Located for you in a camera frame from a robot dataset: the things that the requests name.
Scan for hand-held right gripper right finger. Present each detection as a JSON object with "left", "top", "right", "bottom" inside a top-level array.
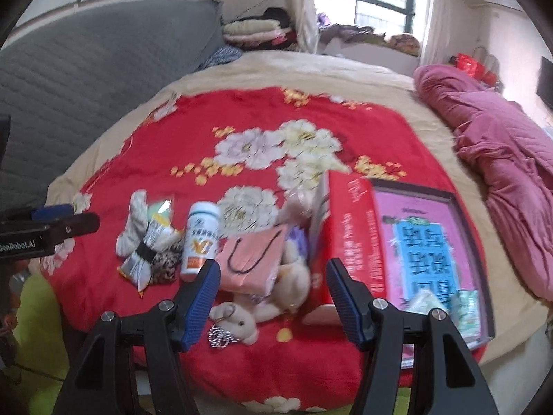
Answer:
[{"left": 325, "top": 258, "right": 497, "bottom": 415}]

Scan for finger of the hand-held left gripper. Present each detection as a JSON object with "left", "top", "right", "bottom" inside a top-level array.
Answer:
[
  {"left": 41, "top": 213, "right": 101, "bottom": 240},
  {"left": 0, "top": 204, "right": 75, "bottom": 224}
]

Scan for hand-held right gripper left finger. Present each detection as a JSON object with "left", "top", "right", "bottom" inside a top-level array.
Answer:
[{"left": 52, "top": 258, "right": 222, "bottom": 415}]

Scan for white knit cloth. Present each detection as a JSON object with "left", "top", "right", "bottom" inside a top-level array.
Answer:
[{"left": 116, "top": 190, "right": 150, "bottom": 256}]

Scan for pink paper bag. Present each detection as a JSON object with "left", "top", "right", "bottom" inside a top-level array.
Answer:
[{"left": 215, "top": 224, "right": 290, "bottom": 297}]

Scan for white yellow snack packet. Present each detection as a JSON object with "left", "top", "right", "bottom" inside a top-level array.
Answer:
[{"left": 116, "top": 220, "right": 174, "bottom": 291}]

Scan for pink printed box tray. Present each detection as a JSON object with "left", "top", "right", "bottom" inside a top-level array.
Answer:
[{"left": 372, "top": 177, "right": 496, "bottom": 370}]

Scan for clear plastic bag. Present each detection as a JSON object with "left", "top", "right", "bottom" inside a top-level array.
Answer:
[{"left": 281, "top": 177, "right": 329, "bottom": 231}]

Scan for leopard print cloth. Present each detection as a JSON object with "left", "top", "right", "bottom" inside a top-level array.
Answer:
[{"left": 149, "top": 240, "right": 185, "bottom": 287}]

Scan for beige plush bear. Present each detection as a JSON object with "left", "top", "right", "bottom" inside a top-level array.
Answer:
[{"left": 209, "top": 242, "right": 312, "bottom": 347}]

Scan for white supplement bottle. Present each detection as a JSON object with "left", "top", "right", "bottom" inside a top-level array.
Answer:
[{"left": 179, "top": 201, "right": 222, "bottom": 282}]

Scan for black elastic band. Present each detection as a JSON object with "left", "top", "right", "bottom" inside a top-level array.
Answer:
[{"left": 134, "top": 244, "right": 159, "bottom": 264}]

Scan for red cardboard box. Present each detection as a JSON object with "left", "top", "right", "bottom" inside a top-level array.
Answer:
[{"left": 309, "top": 170, "right": 390, "bottom": 308}]

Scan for purple plush toy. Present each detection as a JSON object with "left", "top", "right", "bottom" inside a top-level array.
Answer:
[{"left": 285, "top": 225, "right": 310, "bottom": 256}]

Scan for lime green cloth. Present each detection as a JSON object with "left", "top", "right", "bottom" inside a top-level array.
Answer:
[{"left": 13, "top": 274, "right": 72, "bottom": 415}]

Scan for grey quilted mattress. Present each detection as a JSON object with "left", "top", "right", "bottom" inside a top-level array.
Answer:
[{"left": 0, "top": 0, "right": 225, "bottom": 212}]

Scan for red floral blanket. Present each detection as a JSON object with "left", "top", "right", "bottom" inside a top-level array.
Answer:
[{"left": 41, "top": 86, "right": 489, "bottom": 413}]

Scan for blue patterned cloth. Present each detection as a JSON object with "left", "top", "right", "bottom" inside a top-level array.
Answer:
[{"left": 196, "top": 45, "right": 243, "bottom": 70}]

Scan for pink quilt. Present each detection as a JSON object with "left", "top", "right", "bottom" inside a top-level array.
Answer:
[{"left": 412, "top": 64, "right": 553, "bottom": 301}]

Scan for beige bed sheet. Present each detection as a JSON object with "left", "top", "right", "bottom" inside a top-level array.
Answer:
[{"left": 45, "top": 49, "right": 553, "bottom": 398}]

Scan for white window ledge cabinet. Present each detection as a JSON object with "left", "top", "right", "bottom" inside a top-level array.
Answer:
[{"left": 322, "top": 39, "right": 420, "bottom": 76}]

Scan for stack of folded clothes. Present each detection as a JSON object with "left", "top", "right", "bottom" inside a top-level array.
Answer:
[{"left": 222, "top": 6, "right": 299, "bottom": 50}]

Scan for red gift bags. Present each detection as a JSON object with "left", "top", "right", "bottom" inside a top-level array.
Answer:
[{"left": 449, "top": 53, "right": 497, "bottom": 88}]

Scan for floral cloth bundle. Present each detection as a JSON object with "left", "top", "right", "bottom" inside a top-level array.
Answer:
[{"left": 386, "top": 32, "right": 421, "bottom": 56}]

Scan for grey purple clothes pile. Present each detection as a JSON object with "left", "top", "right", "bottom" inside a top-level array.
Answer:
[{"left": 319, "top": 21, "right": 386, "bottom": 45}]

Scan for white sheer curtain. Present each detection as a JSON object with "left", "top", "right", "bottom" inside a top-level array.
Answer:
[{"left": 287, "top": 0, "right": 320, "bottom": 55}]

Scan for window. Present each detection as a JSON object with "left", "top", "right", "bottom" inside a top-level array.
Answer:
[{"left": 313, "top": 0, "right": 418, "bottom": 35}]

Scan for cream curtain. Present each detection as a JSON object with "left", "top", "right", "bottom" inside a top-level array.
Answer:
[{"left": 421, "top": 0, "right": 454, "bottom": 67}]

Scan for metal keychain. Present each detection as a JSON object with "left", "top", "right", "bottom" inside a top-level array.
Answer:
[{"left": 208, "top": 326, "right": 238, "bottom": 349}]

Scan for black wall television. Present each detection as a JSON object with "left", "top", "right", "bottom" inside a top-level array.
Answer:
[{"left": 536, "top": 56, "right": 553, "bottom": 109}]

